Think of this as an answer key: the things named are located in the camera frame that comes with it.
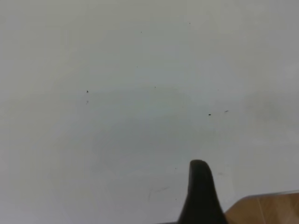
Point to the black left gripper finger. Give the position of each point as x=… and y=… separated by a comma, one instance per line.
x=201, y=198

